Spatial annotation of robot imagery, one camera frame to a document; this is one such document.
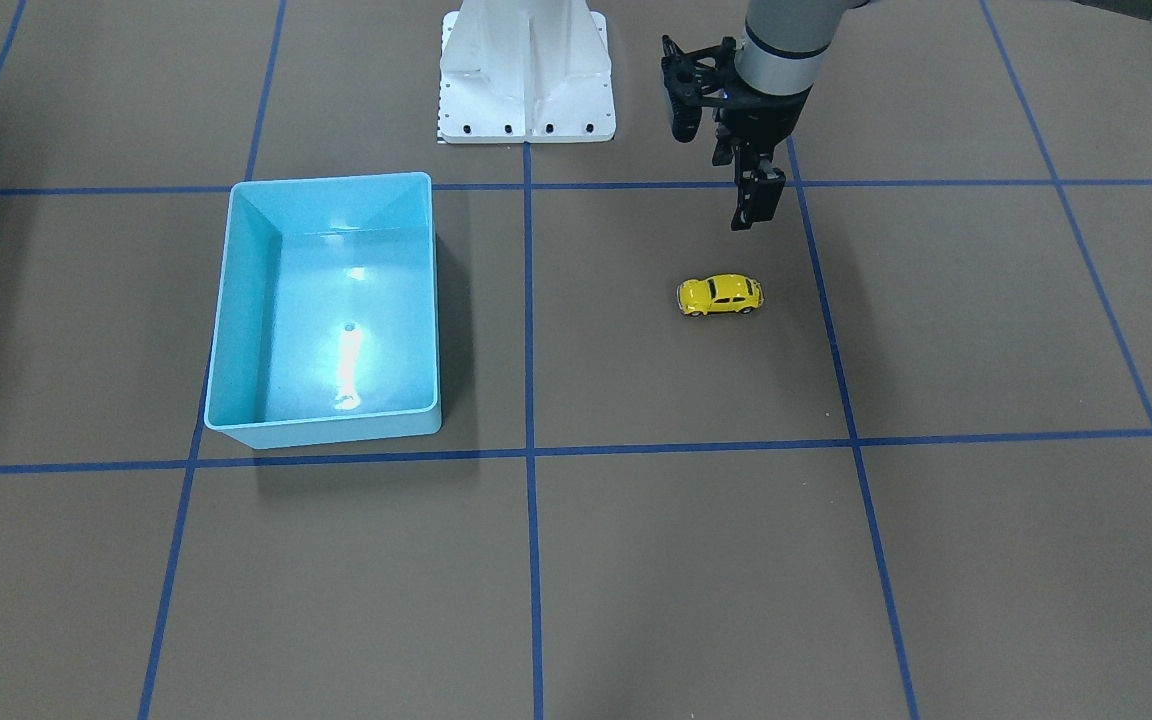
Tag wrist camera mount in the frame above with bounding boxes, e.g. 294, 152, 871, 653
660, 35, 737, 143

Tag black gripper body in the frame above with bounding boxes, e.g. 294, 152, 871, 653
710, 88, 812, 170

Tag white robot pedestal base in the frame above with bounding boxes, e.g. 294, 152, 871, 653
435, 1, 617, 145

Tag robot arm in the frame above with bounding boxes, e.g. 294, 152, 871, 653
735, 1, 1152, 97

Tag blue tape grid lines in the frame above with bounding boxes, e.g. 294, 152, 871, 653
0, 1, 1152, 719

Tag turquoise plastic bin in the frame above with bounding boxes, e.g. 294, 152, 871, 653
204, 172, 444, 448

